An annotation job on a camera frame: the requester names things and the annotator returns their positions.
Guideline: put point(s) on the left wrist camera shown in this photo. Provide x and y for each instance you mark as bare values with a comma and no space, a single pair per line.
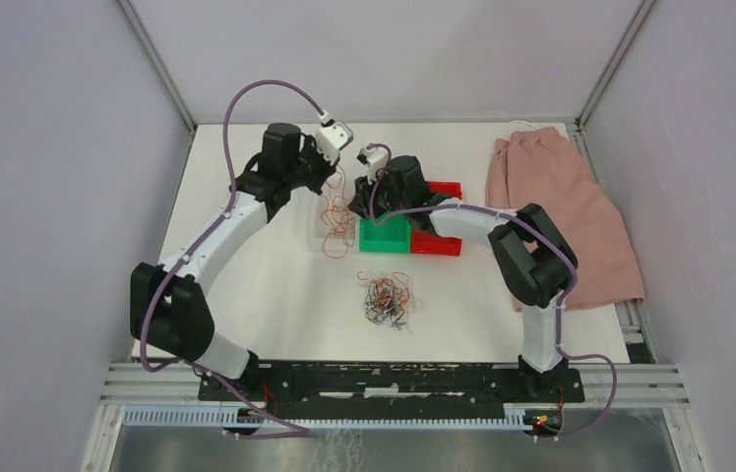
331,139

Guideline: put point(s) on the green plastic bin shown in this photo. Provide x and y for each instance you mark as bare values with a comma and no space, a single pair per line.
391,237

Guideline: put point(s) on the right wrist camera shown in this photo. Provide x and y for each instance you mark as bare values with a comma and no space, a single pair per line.
375,157

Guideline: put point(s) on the red plastic bin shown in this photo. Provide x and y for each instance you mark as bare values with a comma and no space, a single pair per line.
422,243

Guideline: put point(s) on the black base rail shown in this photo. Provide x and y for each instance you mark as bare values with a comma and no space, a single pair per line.
338,390

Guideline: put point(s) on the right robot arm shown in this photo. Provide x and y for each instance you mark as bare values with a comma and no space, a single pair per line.
538,266

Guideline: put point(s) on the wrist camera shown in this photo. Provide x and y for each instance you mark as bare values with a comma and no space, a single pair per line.
331,139
375,157

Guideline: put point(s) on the white toothed cable duct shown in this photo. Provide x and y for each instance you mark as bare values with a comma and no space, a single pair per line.
235,418

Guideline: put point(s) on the pink cloth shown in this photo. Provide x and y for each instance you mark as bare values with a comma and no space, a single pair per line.
545,168

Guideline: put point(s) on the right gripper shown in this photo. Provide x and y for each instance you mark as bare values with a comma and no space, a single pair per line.
361,201

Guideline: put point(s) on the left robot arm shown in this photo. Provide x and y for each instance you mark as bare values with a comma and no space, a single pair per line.
168,301

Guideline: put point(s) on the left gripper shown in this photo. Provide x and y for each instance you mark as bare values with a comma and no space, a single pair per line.
328,168

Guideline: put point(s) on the clear plastic bin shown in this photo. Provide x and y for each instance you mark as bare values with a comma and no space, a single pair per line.
333,228

